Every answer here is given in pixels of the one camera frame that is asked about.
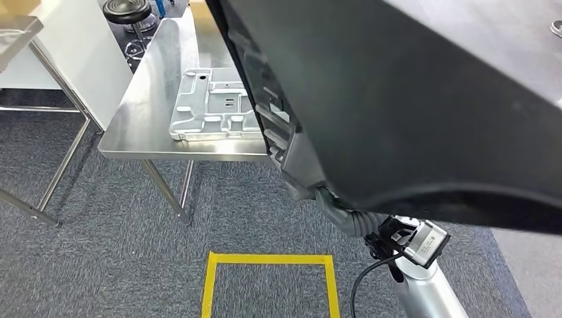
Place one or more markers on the stamped sheet metal panel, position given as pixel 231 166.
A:
pixel 206 109

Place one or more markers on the stainless steel table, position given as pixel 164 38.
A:
pixel 66 92

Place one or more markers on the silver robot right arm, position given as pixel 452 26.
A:
pixel 426 294

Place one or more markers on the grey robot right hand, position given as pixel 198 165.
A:
pixel 303 167

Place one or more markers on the black round stool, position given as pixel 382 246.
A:
pixel 127 11

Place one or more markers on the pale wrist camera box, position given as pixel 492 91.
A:
pixel 423 245

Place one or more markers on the stainless steel workbench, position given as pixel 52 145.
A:
pixel 149 123

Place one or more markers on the white cabinet panel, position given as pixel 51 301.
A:
pixel 88 66

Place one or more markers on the black plastic frame part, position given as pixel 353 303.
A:
pixel 395 109

